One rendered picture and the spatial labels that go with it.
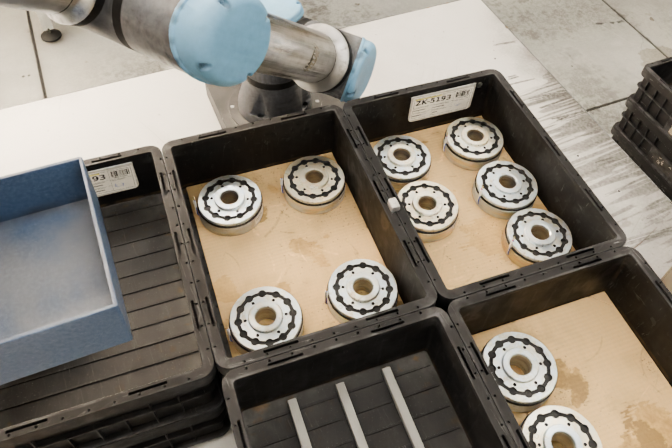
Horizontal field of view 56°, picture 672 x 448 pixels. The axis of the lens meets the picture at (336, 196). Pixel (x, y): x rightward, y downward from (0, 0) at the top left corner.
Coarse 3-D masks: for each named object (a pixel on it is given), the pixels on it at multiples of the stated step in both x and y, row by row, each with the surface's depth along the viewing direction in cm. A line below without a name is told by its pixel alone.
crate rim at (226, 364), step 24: (264, 120) 103; (288, 120) 103; (168, 144) 99; (192, 144) 100; (360, 144) 101; (168, 168) 96; (384, 192) 95; (192, 240) 90; (408, 240) 89; (192, 264) 86; (432, 288) 85; (384, 312) 82; (408, 312) 82; (216, 336) 79; (312, 336) 80; (336, 336) 80; (216, 360) 77; (240, 360) 78
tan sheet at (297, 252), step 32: (192, 192) 106; (288, 224) 103; (320, 224) 103; (352, 224) 103; (224, 256) 99; (256, 256) 99; (288, 256) 99; (320, 256) 99; (352, 256) 99; (224, 288) 95; (288, 288) 95; (320, 288) 96; (224, 320) 92; (320, 320) 92
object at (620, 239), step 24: (480, 72) 112; (384, 96) 108; (528, 120) 105; (552, 144) 102; (408, 216) 92; (600, 216) 93; (624, 240) 91; (432, 264) 87; (552, 264) 88; (456, 288) 85; (480, 288) 85
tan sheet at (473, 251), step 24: (432, 144) 115; (432, 168) 111; (456, 168) 111; (456, 192) 108; (480, 216) 105; (456, 240) 102; (480, 240) 102; (456, 264) 99; (480, 264) 99; (504, 264) 99
